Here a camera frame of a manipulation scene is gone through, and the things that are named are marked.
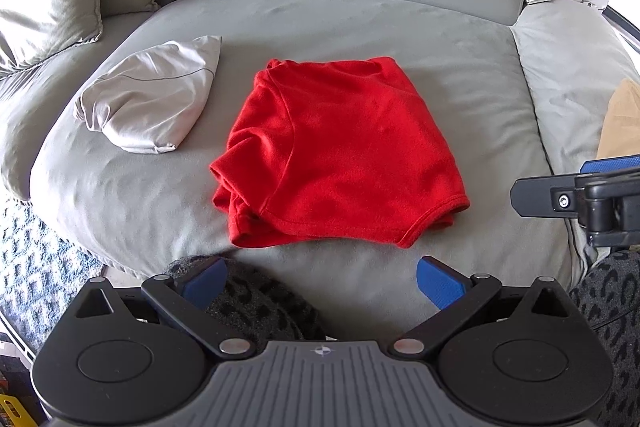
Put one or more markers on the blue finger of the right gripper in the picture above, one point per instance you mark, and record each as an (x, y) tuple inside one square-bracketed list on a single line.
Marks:
[(610, 164)]

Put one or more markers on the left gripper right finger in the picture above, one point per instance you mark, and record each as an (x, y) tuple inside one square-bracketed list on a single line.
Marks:
[(459, 301)]

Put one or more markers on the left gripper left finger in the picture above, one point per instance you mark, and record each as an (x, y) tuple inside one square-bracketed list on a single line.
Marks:
[(182, 302)]

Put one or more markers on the red t-shirt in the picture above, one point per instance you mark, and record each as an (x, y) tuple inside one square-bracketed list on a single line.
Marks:
[(336, 150)]

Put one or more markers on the leopard print trouser leg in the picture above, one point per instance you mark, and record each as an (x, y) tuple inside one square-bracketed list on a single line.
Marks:
[(258, 306)]

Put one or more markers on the grey side cushion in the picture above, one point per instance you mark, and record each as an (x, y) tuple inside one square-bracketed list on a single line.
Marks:
[(573, 61)]

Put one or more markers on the grey sofa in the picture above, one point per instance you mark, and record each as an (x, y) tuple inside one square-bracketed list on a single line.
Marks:
[(141, 212)]

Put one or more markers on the blue white rug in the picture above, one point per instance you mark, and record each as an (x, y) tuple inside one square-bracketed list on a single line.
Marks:
[(40, 273)]

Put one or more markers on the grey storage bag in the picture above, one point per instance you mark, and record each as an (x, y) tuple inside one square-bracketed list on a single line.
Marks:
[(149, 102)]

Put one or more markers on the black metal frame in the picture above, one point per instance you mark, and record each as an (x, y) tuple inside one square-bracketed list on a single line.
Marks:
[(16, 366)]

